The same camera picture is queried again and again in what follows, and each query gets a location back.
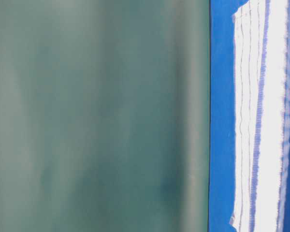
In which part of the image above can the white blue-striped towel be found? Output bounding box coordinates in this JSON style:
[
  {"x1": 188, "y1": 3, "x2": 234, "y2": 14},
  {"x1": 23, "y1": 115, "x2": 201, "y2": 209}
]
[{"x1": 230, "y1": 0, "x2": 290, "y2": 232}]

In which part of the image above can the blurred green panel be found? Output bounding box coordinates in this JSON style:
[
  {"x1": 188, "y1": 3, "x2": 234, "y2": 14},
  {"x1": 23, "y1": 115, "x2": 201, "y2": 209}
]
[{"x1": 0, "y1": 0, "x2": 209, "y2": 232}]

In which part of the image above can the blue table cloth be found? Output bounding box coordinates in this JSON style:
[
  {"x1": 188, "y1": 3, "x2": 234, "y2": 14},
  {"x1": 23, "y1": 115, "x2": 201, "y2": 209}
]
[{"x1": 209, "y1": 0, "x2": 290, "y2": 232}]

